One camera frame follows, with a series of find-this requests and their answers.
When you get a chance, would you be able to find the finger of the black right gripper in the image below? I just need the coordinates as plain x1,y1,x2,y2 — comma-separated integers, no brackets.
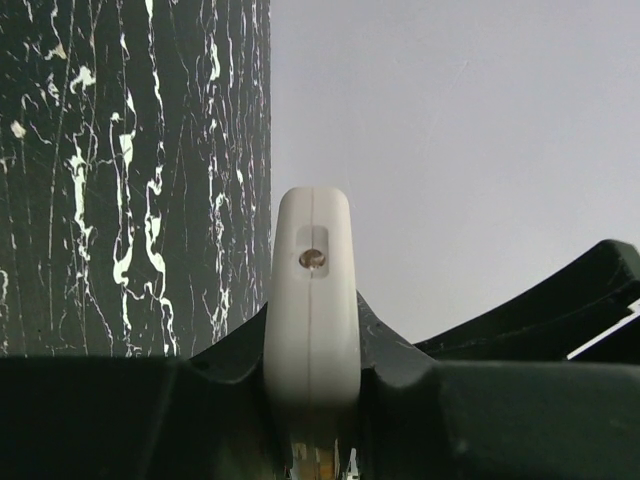
415,240,639,361

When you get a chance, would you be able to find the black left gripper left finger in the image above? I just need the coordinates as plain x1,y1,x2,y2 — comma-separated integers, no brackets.
1,312,285,479

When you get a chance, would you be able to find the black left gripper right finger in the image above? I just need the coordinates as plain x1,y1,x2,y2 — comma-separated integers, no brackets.
357,300,639,479

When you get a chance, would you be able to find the white remote control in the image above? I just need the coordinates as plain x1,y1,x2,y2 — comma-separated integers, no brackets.
263,187,361,479

